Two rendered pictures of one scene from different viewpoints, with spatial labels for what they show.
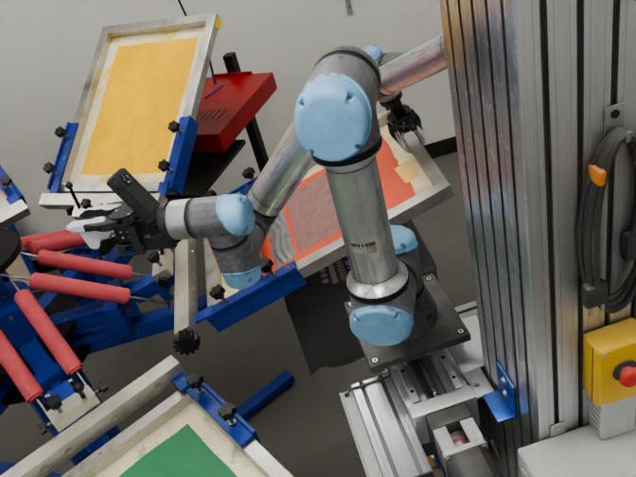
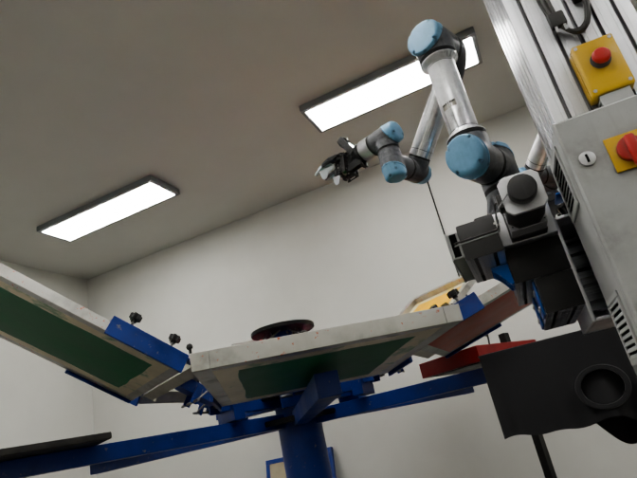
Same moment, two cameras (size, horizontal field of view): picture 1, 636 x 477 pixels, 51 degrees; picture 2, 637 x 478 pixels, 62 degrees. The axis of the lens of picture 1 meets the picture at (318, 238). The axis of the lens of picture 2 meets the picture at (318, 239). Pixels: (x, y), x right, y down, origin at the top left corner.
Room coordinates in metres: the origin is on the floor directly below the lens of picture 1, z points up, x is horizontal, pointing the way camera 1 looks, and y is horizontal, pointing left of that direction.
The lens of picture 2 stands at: (-0.50, -0.12, 0.77)
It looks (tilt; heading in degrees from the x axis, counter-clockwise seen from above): 21 degrees up; 21
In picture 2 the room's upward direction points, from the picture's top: 13 degrees counter-clockwise
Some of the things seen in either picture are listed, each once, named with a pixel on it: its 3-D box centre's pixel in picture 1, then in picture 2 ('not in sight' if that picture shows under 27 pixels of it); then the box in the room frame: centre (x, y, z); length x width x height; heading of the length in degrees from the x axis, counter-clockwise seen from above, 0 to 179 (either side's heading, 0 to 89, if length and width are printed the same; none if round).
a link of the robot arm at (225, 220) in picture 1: (220, 217); (385, 138); (1.05, 0.16, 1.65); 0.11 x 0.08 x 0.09; 69
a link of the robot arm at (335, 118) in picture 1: (362, 216); (452, 99); (0.95, -0.09, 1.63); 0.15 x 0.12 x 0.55; 159
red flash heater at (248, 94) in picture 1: (208, 112); (479, 358); (3.02, 0.34, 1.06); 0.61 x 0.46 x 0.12; 151
